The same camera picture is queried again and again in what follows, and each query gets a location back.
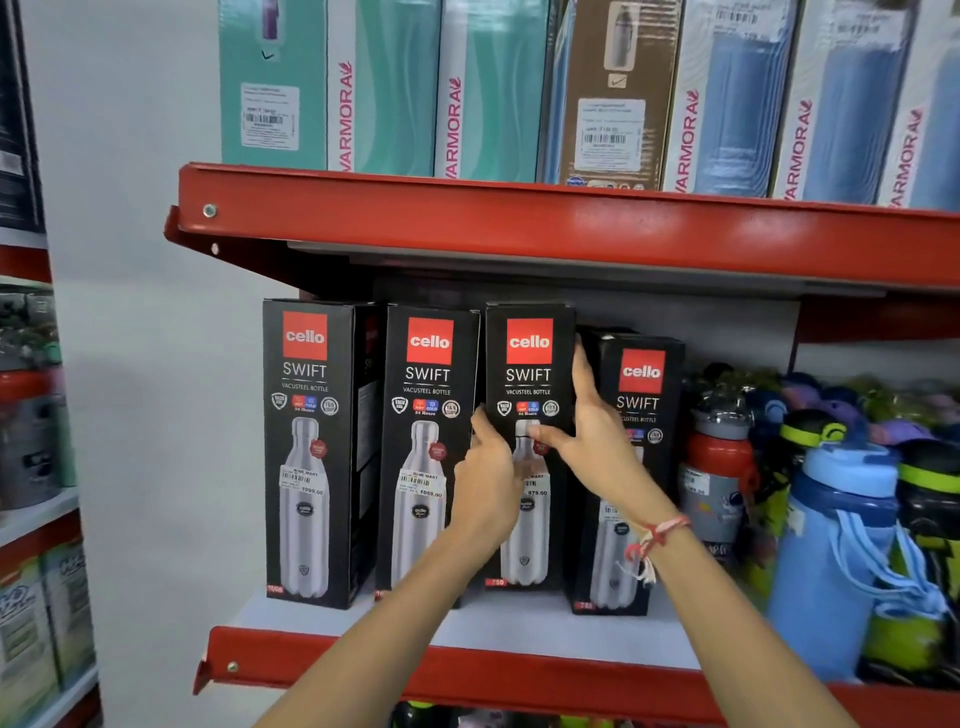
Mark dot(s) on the person's left hand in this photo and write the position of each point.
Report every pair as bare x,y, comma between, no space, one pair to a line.
484,495

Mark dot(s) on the person's right hand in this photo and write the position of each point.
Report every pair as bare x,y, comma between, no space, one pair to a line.
600,465

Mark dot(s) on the person's right thumb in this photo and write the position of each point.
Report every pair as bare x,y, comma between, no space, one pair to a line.
551,436

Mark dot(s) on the person's left fingers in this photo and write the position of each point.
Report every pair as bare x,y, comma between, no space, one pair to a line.
491,433

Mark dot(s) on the black steel bottle box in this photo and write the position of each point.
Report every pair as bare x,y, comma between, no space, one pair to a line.
529,352
315,450
645,390
424,420

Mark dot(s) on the person's left forearm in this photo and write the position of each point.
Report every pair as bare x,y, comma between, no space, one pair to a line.
397,637

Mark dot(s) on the person's right forearm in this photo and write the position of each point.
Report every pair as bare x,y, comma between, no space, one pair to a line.
742,637

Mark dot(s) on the red white thread wristband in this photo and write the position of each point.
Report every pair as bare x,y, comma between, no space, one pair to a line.
654,538

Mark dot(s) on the red grey kids bottle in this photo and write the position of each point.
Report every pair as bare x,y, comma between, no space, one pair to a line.
716,472

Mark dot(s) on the red metal shelf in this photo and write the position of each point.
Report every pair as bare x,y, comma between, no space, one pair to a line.
570,225
465,660

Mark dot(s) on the group of colourful bottles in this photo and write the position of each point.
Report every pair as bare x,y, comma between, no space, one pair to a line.
862,397

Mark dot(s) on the brown bottle box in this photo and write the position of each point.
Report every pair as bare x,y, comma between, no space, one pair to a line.
615,97

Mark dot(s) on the narrow blue bottle box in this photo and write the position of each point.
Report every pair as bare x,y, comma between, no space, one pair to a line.
559,90

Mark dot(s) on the teal bottle box white label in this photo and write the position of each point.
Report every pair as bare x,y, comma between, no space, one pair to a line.
270,82

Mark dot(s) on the white green printed box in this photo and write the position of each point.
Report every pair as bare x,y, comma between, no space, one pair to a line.
69,607
22,645

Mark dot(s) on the grey container red lid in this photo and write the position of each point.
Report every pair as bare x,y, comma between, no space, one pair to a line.
26,435

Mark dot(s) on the side shelf unit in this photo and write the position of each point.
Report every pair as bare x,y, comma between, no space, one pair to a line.
30,517

